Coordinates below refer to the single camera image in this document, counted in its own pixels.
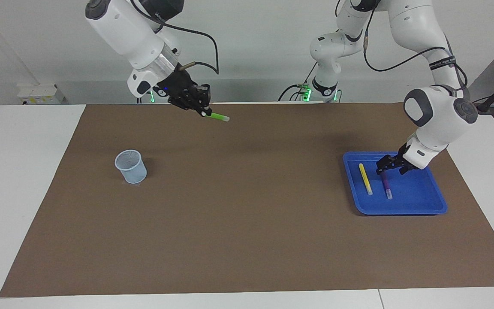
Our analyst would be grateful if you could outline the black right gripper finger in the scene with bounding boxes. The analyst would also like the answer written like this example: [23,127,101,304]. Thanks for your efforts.
[195,84,212,117]
[168,97,203,113]

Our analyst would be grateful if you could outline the purple marker pen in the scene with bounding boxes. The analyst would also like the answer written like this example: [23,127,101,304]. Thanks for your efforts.
[381,172,393,200]

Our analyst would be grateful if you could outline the yellow marker pen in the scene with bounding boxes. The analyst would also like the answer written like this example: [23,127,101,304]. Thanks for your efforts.
[358,163,374,196]

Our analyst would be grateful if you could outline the green marker pen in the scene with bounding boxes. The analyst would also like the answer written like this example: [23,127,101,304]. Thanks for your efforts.
[202,111,230,122]

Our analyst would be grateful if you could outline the blue plastic tray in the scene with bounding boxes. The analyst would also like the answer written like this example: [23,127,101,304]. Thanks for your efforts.
[343,151,448,216]

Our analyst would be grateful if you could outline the translucent plastic cup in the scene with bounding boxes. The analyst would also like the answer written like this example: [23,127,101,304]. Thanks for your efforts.
[114,149,148,185]

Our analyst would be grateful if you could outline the brown table mat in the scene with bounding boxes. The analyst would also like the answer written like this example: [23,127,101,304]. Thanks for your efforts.
[0,102,494,298]

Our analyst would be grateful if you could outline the white socket box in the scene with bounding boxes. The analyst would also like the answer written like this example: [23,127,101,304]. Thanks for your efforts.
[18,84,65,106]

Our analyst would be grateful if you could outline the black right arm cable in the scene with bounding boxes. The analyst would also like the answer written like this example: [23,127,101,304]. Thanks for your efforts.
[131,0,220,76]

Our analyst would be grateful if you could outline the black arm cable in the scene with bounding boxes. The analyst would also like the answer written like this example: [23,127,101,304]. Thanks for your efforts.
[335,0,468,88]
[131,0,220,76]

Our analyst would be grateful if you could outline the black base cable bundle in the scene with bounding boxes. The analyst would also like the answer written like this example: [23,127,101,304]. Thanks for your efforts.
[278,64,316,103]

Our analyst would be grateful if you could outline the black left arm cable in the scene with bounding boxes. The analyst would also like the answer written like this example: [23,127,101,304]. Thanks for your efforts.
[335,0,468,88]

